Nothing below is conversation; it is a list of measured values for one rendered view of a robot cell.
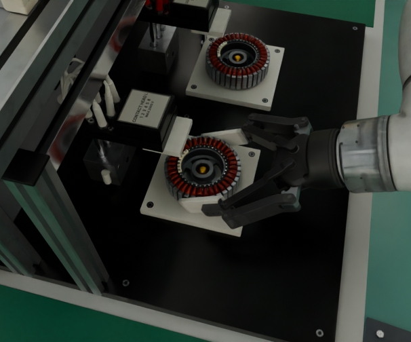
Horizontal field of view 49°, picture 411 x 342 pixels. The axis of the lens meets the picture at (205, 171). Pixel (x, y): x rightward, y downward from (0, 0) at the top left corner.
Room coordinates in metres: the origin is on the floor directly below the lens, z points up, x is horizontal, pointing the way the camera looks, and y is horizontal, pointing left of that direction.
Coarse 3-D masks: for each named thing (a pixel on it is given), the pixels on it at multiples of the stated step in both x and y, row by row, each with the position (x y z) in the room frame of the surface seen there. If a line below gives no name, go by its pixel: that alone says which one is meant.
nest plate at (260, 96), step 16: (272, 48) 0.65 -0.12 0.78; (272, 64) 0.61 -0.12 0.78; (192, 80) 0.57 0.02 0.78; (208, 80) 0.57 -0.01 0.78; (272, 80) 0.57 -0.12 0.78; (208, 96) 0.53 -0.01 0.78; (224, 96) 0.53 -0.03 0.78; (240, 96) 0.53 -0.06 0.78; (256, 96) 0.53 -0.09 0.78; (272, 96) 0.53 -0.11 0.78
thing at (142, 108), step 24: (120, 96) 0.42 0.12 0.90; (144, 96) 0.40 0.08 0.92; (168, 96) 0.40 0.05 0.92; (96, 120) 0.38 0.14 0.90; (120, 120) 0.36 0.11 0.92; (144, 120) 0.36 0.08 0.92; (168, 120) 0.37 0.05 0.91; (192, 120) 0.40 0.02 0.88; (96, 144) 0.37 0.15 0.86; (144, 144) 0.35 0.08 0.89; (168, 144) 0.35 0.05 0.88
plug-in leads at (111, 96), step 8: (80, 64) 0.40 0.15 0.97; (64, 72) 0.38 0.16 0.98; (64, 80) 0.38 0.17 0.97; (72, 80) 0.38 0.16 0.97; (104, 80) 0.39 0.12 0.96; (112, 80) 0.41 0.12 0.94; (64, 88) 0.39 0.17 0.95; (112, 88) 0.41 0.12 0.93; (64, 96) 0.39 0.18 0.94; (96, 96) 0.41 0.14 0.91; (104, 96) 0.39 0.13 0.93; (112, 96) 0.39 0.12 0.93; (96, 104) 0.37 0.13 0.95; (112, 104) 0.39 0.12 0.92; (88, 112) 0.38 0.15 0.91; (96, 112) 0.36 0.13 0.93; (112, 112) 0.39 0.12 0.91; (104, 120) 0.37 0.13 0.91; (104, 128) 0.37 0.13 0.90
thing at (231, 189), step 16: (192, 144) 0.40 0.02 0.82; (208, 144) 0.40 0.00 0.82; (224, 144) 0.40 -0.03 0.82; (176, 160) 0.37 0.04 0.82; (192, 160) 0.39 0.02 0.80; (224, 160) 0.37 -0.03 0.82; (176, 176) 0.34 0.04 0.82; (192, 176) 0.36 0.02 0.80; (208, 176) 0.35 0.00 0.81; (224, 176) 0.34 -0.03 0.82; (176, 192) 0.32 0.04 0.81; (192, 192) 0.32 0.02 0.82; (208, 192) 0.32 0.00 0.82; (224, 192) 0.32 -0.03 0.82
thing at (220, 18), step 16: (176, 0) 0.60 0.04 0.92; (192, 0) 0.60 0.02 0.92; (208, 0) 0.60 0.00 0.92; (144, 16) 0.60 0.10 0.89; (160, 16) 0.59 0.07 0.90; (176, 16) 0.59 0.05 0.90; (192, 16) 0.58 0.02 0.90; (208, 16) 0.58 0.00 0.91; (224, 16) 0.61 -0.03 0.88; (160, 32) 0.63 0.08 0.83; (192, 32) 0.59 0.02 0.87; (208, 32) 0.57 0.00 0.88
